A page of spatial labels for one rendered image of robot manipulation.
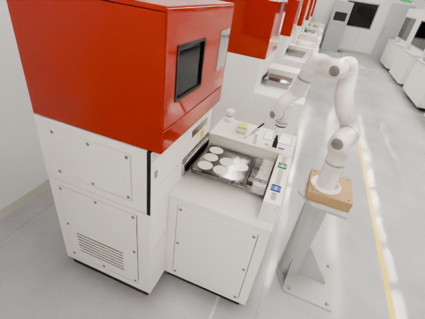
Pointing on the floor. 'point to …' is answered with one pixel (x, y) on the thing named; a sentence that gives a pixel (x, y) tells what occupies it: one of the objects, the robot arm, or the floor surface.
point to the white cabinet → (213, 250)
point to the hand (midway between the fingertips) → (274, 144)
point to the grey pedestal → (307, 257)
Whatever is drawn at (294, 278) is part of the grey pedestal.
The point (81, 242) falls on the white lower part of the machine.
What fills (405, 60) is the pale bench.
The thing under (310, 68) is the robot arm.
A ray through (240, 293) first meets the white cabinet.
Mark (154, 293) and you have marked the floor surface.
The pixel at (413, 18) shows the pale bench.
